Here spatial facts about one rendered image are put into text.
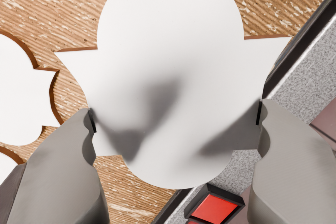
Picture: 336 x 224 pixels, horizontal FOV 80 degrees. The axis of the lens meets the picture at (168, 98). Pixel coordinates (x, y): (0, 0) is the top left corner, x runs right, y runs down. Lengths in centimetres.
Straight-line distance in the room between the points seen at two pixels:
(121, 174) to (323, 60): 31
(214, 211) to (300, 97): 23
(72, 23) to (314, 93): 31
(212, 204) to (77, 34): 33
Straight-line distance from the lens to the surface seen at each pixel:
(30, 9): 26
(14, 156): 36
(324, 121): 174
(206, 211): 40
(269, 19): 25
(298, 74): 31
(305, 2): 27
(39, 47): 27
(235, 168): 36
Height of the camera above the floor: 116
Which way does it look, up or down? 65 degrees down
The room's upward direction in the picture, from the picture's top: 178 degrees clockwise
